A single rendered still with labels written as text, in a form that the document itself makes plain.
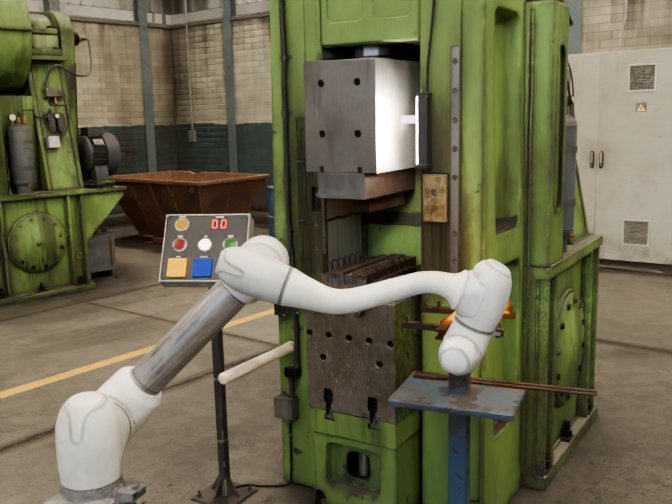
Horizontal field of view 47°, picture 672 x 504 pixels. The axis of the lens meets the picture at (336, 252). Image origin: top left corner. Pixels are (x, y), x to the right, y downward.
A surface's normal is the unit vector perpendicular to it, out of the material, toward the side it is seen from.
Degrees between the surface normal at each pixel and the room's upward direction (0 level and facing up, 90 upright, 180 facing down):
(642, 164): 90
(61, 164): 79
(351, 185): 90
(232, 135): 90
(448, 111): 90
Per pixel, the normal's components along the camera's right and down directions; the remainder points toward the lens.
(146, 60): 0.78, 0.09
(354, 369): -0.52, 0.16
